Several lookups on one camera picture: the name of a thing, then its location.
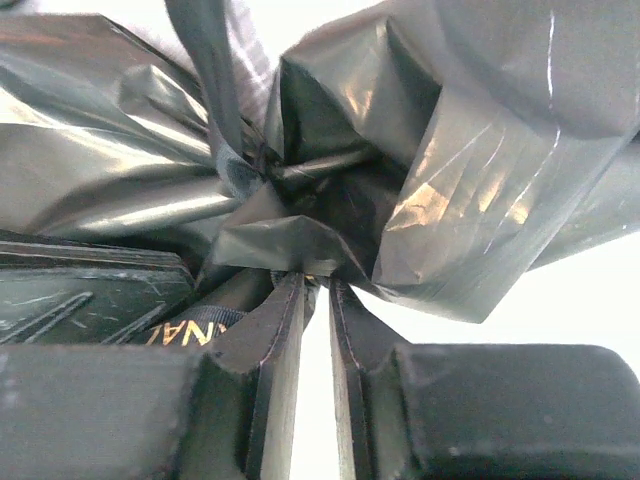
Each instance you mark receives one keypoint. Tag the black ribbon with gold lettering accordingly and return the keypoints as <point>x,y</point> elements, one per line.
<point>202,29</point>

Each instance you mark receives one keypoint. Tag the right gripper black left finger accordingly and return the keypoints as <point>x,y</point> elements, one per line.
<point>226,411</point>

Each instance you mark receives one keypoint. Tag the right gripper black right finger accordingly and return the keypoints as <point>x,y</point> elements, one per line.
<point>476,411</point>

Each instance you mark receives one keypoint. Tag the flower bouquet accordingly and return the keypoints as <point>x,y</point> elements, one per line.
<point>429,152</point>

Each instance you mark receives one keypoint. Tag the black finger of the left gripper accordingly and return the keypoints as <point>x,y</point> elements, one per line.
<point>62,292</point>

